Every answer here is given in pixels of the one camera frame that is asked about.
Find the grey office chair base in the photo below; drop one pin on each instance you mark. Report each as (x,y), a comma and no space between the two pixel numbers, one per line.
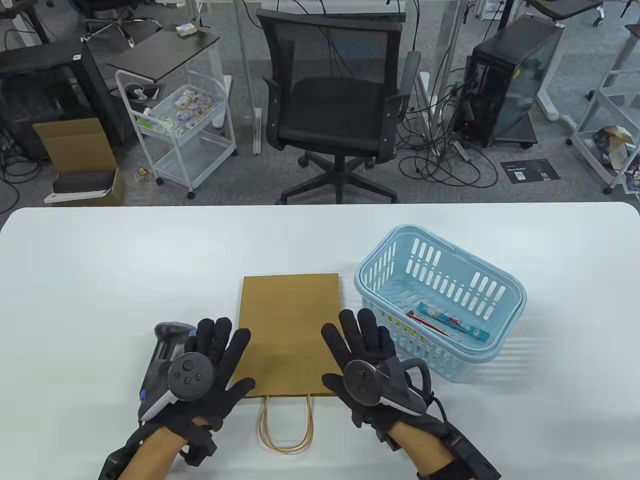
(117,25)

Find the grey and blue barcode scanner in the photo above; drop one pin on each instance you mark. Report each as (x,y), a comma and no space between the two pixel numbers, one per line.
(167,332)

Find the pile of snack packets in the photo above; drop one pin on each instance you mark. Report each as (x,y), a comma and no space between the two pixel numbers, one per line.
(192,105)

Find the white rolling cart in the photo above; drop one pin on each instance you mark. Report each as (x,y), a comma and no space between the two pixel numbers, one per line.
(192,160)

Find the red instant coffee powder package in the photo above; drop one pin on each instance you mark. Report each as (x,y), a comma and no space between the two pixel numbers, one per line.
(415,316)

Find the small colourful snack packet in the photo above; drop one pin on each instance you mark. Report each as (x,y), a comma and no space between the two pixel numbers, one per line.
(144,175)

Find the black mesh office chair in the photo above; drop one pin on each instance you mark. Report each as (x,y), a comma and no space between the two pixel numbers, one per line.
(335,105)

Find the black and white left controller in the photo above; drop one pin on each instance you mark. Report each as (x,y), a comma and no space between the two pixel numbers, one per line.
(187,375)

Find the person's right forearm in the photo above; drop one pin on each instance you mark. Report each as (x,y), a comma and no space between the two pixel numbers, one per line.
(415,445)

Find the heap of colourful bags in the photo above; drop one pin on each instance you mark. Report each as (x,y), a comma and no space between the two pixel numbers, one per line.
(612,140)

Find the person's left forearm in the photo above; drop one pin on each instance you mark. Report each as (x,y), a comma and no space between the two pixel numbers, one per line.
(150,455)

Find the small colourful box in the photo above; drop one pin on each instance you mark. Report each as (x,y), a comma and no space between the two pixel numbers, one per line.
(185,30)

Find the dark side table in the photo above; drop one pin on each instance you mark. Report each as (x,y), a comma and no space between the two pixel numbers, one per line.
(165,52)

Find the person's right hand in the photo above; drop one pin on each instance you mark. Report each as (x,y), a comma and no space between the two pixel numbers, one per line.
(365,340)

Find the brown paper bag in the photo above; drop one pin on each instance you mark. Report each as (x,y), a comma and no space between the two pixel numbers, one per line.
(290,325)

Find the black computer tower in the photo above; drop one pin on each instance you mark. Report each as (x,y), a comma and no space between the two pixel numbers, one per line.
(500,75)

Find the black and white right controller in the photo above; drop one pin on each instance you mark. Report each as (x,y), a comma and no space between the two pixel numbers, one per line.
(362,380)

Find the blue instant coffee powder package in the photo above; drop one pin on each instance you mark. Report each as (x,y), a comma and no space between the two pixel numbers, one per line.
(450,322)

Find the person's left hand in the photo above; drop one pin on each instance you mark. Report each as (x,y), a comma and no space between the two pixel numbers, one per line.
(225,350)

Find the open cardboard box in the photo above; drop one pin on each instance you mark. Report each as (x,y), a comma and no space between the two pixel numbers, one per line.
(75,145)

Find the black leaflet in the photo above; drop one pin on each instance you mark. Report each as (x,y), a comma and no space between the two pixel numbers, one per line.
(530,172)

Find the light blue plastic basket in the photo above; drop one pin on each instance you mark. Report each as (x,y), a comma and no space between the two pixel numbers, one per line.
(465,367)

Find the black and white controller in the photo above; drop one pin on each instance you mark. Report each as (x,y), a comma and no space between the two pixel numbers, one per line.
(362,380)
(187,375)

